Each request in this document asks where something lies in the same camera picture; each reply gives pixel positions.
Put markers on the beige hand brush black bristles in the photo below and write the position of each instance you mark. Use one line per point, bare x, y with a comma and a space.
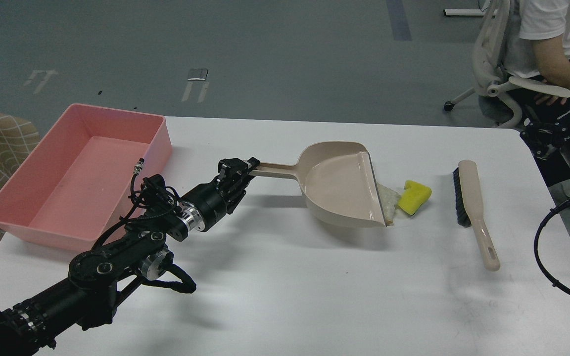
470, 210

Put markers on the white desk base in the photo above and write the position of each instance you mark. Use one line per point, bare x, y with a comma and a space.
453, 12

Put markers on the person left forearm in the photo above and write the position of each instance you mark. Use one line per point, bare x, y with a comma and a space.
551, 61

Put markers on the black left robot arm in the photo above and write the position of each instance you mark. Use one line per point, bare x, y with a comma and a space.
131, 253

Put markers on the yellow green sponge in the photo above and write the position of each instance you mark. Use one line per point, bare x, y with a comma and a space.
413, 196

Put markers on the person in white shirt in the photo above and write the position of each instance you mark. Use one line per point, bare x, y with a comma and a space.
534, 20

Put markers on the beige plastic dustpan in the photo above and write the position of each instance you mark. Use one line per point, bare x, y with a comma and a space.
337, 182

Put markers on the person left hand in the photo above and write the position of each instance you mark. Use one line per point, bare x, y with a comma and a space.
549, 100

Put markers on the pink plastic bin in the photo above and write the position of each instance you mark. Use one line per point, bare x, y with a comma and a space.
75, 184

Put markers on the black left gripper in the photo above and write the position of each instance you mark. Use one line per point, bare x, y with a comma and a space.
232, 182

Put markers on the white office chair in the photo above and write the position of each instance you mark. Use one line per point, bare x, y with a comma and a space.
491, 80

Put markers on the silver floor socket plate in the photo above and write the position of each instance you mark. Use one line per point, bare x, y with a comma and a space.
197, 74

